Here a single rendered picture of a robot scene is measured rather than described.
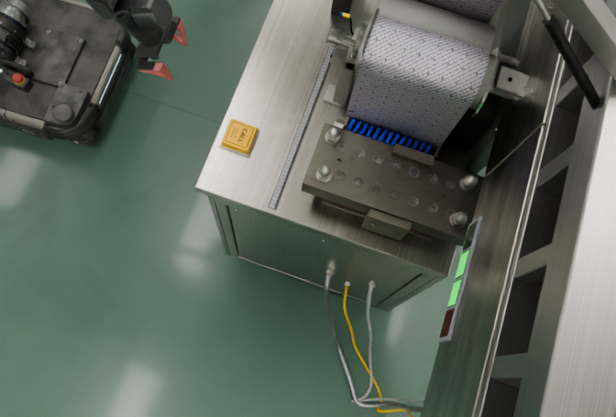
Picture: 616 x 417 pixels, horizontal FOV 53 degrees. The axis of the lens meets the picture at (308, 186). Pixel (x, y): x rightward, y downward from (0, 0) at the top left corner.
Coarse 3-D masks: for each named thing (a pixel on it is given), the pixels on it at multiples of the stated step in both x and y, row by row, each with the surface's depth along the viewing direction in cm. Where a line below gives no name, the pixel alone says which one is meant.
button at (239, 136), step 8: (232, 120) 155; (232, 128) 154; (240, 128) 155; (248, 128) 155; (256, 128) 155; (232, 136) 154; (240, 136) 154; (248, 136) 154; (224, 144) 154; (232, 144) 153; (240, 144) 153; (248, 144) 154
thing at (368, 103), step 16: (352, 96) 137; (368, 96) 134; (384, 96) 132; (400, 96) 130; (368, 112) 141; (384, 112) 139; (400, 112) 136; (416, 112) 134; (432, 112) 131; (448, 112) 129; (384, 128) 146; (400, 128) 144; (416, 128) 141; (432, 128) 138; (448, 128) 136; (432, 144) 145
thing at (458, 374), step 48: (528, 48) 132; (528, 96) 118; (528, 144) 107; (480, 192) 129; (528, 192) 99; (480, 240) 116; (480, 288) 105; (480, 336) 96; (432, 384) 115; (480, 384) 90
